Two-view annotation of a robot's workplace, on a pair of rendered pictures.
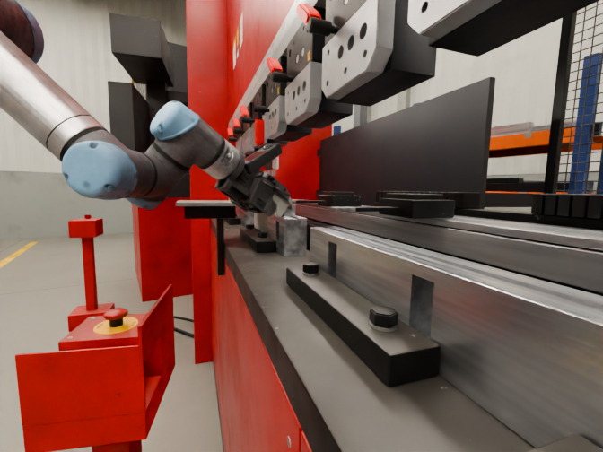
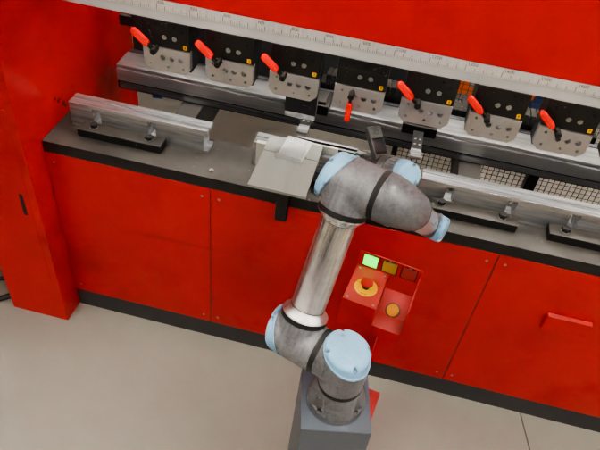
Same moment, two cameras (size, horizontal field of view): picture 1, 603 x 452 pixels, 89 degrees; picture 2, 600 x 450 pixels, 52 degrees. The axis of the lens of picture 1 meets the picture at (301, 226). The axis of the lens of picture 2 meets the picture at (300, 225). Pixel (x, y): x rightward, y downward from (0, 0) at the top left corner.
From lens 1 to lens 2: 196 cm
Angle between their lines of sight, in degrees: 66
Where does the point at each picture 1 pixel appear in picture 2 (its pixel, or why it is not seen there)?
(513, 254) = (482, 151)
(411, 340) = (512, 218)
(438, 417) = (526, 232)
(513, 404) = (536, 221)
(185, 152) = not seen: hidden behind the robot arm
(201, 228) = (37, 162)
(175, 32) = not seen: outside the picture
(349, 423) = (522, 245)
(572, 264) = (504, 154)
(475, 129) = not seen: hidden behind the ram
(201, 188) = (24, 106)
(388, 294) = (495, 205)
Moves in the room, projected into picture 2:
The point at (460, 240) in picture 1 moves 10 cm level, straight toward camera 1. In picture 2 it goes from (454, 144) to (473, 160)
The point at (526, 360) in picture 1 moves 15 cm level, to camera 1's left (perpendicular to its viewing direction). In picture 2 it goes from (541, 214) to (528, 240)
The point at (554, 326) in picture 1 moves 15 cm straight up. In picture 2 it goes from (549, 208) to (568, 171)
